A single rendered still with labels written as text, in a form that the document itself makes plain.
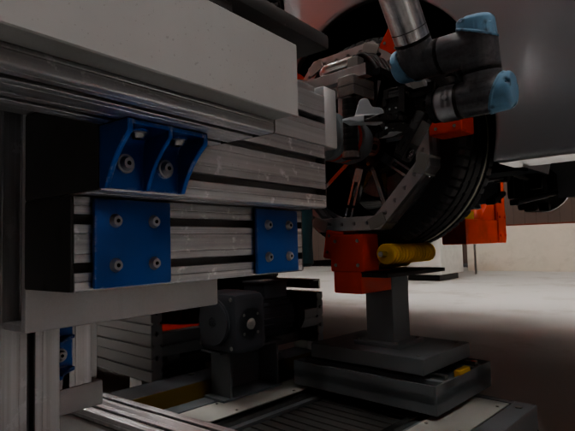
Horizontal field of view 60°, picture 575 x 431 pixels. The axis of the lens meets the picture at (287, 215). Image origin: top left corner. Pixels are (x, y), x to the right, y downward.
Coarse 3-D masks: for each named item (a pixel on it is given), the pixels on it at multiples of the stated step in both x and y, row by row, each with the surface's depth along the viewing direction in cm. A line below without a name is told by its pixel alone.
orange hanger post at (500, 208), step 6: (498, 204) 348; (498, 210) 347; (504, 210) 356; (498, 216) 345; (504, 216) 352; (498, 222) 345; (504, 222) 353; (498, 228) 344; (504, 228) 352; (498, 234) 344; (504, 234) 351; (504, 240) 352
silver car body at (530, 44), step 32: (288, 0) 183; (320, 0) 169; (352, 0) 160; (448, 0) 137; (480, 0) 131; (512, 0) 125; (544, 0) 120; (512, 32) 125; (544, 32) 120; (512, 64) 125; (544, 64) 119; (544, 96) 119; (512, 128) 124; (544, 128) 119; (512, 160) 125; (544, 160) 125; (512, 192) 287; (544, 192) 247
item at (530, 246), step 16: (512, 224) 851; (528, 224) 835; (544, 224) 820; (560, 224) 805; (512, 240) 850; (528, 240) 834; (544, 240) 819; (560, 240) 804; (480, 256) 882; (496, 256) 865; (512, 256) 849; (528, 256) 833; (544, 256) 818; (560, 256) 803
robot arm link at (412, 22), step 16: (384, 0) 99; (400, 0) 98; (416, 0) 99; (384, 16) 102; (400, 16) 99; (416, 16) 99; (400, 32) 101; (416, 32) 100; (400, 48) 103; (416, 48) 102; (432, 48) 101; (400, 64) 105; (416, 64) 103; (432, 64) 101; (400, 80) 108; (416, 80) 107
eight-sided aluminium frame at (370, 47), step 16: (352, 48) 146; (368, 48) 142; (320, 64) 154; (432, 144) 132; (416, 160) 130; (432, 160) 129; (416, 176) 130; (432, 176) 133; (400, 192) 133; (416, 192) 135; (384, 208) 137; (400, 208) 138; (320, 224) 152; (336, 224) 148; (352, 224) 144; (368, 224) 140; (384, 224) 137
